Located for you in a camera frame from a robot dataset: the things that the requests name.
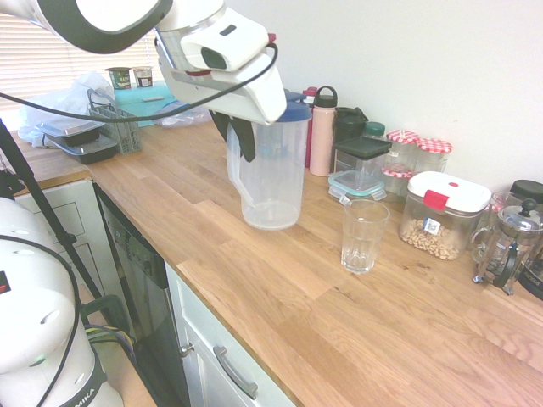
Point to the cereal container white lid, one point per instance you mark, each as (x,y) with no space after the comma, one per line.
(445,191)

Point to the pink bottle black lid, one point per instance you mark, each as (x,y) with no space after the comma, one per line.
(321,144)

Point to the small jar gingham lid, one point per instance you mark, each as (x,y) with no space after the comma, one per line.
(396,171)

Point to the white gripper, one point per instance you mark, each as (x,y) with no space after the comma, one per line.
(254,102)

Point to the grey cutlery basket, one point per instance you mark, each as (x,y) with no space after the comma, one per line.
(127,135)

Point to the black shaker bottle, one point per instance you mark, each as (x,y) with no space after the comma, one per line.
(350,125)

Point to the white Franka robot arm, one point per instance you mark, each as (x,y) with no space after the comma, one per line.
(106,25)

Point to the steel dishwasher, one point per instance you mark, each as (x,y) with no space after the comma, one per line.
(140,271)

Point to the black tripod stand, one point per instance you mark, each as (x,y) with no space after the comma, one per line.
(42,199)

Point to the clear pitcher blue lid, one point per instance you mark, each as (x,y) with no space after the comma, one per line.
(275,191)

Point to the clear zip bag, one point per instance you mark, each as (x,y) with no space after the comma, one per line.
(186,118)

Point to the glass container teal lid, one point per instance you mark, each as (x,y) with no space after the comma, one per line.
(354,182)

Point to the teal plastic box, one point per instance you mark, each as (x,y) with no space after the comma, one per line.
(140,108)

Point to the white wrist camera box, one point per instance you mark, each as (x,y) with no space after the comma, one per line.
(237,34)

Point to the tall jar gingham lid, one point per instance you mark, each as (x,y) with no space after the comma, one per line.
(403,136)
(433,145)

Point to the white plastic bag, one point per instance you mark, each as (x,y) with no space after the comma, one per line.
(80,89)

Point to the small grey bar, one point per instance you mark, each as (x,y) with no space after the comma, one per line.
(153,99)

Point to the white base cabinet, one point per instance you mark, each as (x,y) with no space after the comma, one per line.
(203,322)

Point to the glass French press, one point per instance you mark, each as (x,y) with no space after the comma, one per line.
(515,237)

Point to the red water bottle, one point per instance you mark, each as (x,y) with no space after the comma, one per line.
(309,95)

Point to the clear jar green lid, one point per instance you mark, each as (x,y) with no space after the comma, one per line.
(374,128)

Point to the black lid glass carafe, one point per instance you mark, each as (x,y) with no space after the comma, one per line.
(528,188)

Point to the green yogurt cup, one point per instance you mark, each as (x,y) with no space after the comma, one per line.
(119,80)

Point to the square canister black lid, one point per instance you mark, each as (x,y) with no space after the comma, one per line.
(360,145)

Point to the black meal container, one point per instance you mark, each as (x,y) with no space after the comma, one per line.
(89,152)
(72,131)

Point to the clear drinking glass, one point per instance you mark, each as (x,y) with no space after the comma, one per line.
(365,237)

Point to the dark green clamp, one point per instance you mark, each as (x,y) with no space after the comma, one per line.
(106,309)

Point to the metal cabinet knob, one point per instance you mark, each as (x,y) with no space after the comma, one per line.
(187,349)

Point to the brown yogurt cup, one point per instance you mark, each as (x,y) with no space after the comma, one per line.
(143,78)

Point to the small clear jar red lid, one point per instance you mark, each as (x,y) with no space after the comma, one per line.
(502,199)

